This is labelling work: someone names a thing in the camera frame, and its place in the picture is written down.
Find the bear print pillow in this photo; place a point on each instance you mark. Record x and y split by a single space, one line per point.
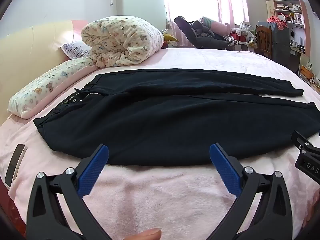
50 80

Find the wooden rack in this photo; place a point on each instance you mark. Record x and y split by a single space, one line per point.
307 73

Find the dark grey cabinet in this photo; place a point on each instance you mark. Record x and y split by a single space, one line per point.
281 45

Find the pink cushion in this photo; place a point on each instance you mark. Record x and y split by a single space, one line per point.
218 26

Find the purple patterned pillow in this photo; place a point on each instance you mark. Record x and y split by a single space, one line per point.
75 48

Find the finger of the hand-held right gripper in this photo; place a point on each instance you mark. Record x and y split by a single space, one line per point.
303 145

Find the wooden chair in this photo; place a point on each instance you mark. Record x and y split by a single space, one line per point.
263 40

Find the pink wall bookshelf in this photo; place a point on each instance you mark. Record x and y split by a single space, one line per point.
287 7

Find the pink window curtain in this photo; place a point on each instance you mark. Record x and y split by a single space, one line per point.
225 0

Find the rolled bear print blanket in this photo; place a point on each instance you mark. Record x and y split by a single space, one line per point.
120 37

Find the black pants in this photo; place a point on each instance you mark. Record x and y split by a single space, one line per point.
162 120

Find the black recliner chair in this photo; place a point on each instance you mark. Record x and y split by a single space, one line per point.
190 35

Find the yellow plush toy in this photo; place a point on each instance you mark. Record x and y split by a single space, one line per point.
170 38

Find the red cloth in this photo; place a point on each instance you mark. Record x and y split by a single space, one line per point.
275 20

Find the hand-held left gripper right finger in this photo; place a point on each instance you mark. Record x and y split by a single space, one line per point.
225 170

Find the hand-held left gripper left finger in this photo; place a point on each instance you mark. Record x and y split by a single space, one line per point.
93 172

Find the yellow and pink headboard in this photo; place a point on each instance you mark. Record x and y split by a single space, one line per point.
30 45

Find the cluttered side table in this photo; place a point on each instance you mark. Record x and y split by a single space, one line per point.
241 37

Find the smartphone with white case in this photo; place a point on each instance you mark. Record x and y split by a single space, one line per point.
15 165

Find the person's left hand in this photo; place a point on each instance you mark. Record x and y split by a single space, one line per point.
147 234

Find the grey jacket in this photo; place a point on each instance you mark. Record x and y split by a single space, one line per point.
205 30

